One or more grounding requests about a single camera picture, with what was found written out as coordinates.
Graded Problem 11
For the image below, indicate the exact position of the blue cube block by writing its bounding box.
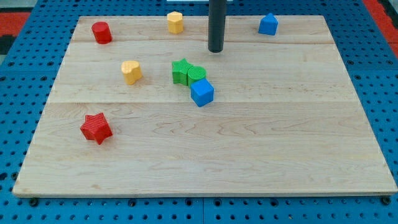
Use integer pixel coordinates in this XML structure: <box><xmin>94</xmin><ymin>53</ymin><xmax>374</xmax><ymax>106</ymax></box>
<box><xmin>190</xmin><ymin>78</ymin><xmax>214</xmax><ymax>107</ymax></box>

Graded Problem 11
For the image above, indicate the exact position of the green star block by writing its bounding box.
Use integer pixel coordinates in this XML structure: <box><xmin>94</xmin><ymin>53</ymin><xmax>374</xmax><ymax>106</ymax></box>
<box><xmin>172</xmin><ymin>58</ymin><xmax>193</xmax><ymax>86</ymax></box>

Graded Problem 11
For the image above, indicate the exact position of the red star block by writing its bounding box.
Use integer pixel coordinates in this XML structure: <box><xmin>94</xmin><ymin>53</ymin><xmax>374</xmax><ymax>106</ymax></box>
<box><xmin>80</xmin><ymin>113</ymin><xmax>113</xmax><ymax>145</ymax></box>

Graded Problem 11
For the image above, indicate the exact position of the green cylinder block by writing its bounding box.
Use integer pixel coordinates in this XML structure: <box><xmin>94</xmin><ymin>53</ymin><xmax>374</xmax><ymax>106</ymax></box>
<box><xmin>187</xmin><ymin>66</ymin><xmax>206</xmax><ymax>86</ymax></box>

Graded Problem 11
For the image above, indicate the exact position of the wooden board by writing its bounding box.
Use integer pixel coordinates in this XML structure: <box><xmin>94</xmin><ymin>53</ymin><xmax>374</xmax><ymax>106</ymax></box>
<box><xmin>13</xmin><ymin>16</ymin><xmax>397</xmax><ymax>198</ymax></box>

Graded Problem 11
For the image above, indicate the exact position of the yellow heart block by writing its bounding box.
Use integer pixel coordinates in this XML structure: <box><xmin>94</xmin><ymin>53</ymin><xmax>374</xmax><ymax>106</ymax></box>
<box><xmin>121</xmin><ymin>60</ymin><xmax>142</xmax><ymax>85</ymax></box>

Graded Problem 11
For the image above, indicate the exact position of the yellow hexagon block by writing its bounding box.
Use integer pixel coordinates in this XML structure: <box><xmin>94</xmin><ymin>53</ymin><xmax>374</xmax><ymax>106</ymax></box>
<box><xmin>167</xmin><ymin>11</ymin><xmax>184</xmax><ymax>34</ymax></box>

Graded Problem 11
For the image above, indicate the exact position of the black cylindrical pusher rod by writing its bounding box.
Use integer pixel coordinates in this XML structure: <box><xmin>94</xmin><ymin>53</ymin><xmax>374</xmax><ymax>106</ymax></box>
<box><xmin>208</xmin><ymin>0</ymin><xmax>227</xmax><ymax>53</ymax></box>

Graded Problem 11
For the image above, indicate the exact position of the blue pentagon block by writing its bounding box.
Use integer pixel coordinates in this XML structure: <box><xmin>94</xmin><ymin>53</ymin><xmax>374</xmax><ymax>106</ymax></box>
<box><xmin>258</xmin><ymin>13</ymin><xmax>279</xmax><ymax>35</ymax></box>

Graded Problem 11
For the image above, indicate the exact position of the red cylinder block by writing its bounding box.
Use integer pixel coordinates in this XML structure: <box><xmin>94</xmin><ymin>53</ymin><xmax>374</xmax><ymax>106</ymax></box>
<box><xmin>91</xmin><ymin>21</ymin><xmax>113</xmax><ymax>44</ymax></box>

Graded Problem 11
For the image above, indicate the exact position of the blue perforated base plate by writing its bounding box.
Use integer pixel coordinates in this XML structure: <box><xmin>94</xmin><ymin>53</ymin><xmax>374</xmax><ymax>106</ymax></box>
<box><xmin>1</xmin><ymin>0</ymin><xmax>397</xmax><ymax>223</ymax></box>

